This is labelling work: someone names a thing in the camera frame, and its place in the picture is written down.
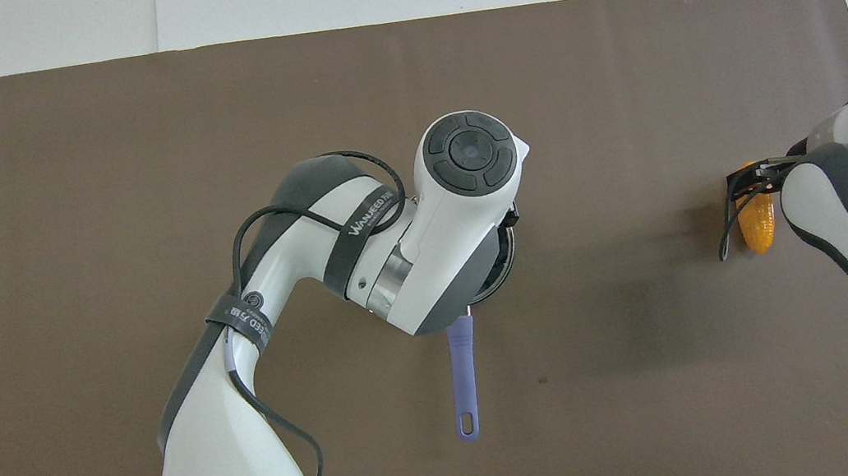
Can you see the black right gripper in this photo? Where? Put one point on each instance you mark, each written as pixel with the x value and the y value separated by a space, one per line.
pixel 775 166

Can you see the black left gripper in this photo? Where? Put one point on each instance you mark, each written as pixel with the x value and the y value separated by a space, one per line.
pixel 511 217

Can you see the glass lid purple knob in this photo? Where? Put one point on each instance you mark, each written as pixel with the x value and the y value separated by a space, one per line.
pixel 509 255

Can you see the yellow corn cob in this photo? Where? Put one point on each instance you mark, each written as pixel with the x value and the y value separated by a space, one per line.
pixel 759 224

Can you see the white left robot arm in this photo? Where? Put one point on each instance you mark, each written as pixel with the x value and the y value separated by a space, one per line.
pixel 438 219

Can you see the brown table mat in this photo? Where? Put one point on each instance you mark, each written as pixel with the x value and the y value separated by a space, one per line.
pixel 53 199

